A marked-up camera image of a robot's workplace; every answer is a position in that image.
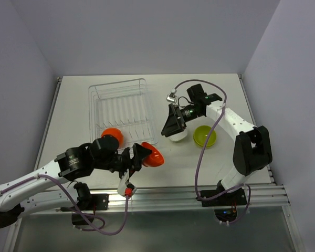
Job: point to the orange bowl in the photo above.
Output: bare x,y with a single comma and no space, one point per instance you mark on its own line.
155,159
116,133

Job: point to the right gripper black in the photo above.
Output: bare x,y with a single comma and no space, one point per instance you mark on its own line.
174,125

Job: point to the wire dish rack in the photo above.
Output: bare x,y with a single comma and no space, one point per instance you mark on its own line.
123,105

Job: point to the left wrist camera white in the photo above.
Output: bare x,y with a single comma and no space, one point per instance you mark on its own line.
125,187

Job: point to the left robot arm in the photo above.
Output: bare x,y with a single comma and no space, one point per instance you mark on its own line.
43,188

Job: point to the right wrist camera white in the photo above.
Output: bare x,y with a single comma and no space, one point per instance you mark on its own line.
172,97

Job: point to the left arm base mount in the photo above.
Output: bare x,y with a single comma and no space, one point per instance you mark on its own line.
97,202

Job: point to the white square bowl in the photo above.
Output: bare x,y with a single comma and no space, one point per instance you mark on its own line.
179,136

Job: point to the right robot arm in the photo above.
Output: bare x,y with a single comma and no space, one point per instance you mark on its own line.
252,148

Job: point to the black box under rail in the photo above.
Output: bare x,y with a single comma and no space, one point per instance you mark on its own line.
78,220

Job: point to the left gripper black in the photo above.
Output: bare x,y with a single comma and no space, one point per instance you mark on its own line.
139,153

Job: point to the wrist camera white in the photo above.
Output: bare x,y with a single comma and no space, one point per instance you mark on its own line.
172,97
125,187

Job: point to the green bowl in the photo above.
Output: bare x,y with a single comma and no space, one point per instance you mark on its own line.
200,134

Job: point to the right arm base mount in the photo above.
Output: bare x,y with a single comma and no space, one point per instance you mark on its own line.
235,198

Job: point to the aluminium rail front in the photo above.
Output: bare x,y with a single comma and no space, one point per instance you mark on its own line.
158,199

